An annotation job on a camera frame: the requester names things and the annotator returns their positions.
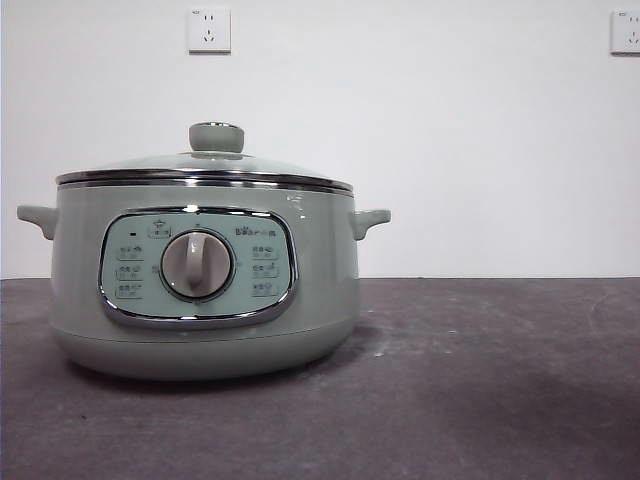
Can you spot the glass lid with green knob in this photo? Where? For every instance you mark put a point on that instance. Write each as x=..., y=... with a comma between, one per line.
x=216, y=136

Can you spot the pale green electric cooking pot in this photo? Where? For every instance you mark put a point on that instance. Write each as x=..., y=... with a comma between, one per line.
x=325, y=260

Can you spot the white wall socket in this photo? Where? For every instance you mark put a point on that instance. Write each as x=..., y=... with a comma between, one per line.
x=210, y=31
x=627, y=32

